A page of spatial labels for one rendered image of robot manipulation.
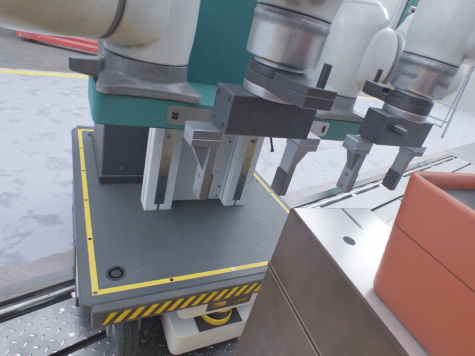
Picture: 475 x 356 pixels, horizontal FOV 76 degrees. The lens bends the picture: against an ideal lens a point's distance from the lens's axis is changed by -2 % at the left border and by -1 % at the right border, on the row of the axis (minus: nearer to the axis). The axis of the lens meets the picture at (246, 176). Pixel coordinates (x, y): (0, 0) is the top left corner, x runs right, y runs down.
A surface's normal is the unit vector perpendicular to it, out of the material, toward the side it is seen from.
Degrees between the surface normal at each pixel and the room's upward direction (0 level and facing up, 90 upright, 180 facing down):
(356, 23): 75
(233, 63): 90
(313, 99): 90
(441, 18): 91
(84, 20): 125
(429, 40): 108
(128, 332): 52
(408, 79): 90
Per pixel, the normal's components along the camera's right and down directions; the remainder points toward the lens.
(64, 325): 0.26, -0.86
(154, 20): 0.62, 0.61
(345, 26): -0.46, 0.08
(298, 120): 0.44, 0.51
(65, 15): 0.47, 0.88
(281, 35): -0.27, 0.37
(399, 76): -0.86, 0.00
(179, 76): 0.90, 0.31
